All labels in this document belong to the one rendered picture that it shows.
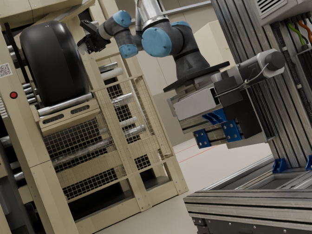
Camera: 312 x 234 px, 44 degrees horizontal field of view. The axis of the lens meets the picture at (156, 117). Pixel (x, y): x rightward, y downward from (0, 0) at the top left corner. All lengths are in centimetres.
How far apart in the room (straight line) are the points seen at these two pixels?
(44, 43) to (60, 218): 103
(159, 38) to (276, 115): 54
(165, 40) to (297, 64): 49
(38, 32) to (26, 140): 64
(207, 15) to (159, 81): 241
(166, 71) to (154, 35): 799
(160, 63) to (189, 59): 788
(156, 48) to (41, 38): 100
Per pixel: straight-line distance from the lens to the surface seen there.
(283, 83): 148
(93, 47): 181
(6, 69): 250
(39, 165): 242
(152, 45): 153
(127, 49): 167
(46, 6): 291
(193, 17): 1041
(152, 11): 157
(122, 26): 169
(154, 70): 938
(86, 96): 239
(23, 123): 244
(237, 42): 161
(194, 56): 163
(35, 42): 235
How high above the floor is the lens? 57
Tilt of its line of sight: 1 degrees up
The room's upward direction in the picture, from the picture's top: 21 degrees counter-clockwise
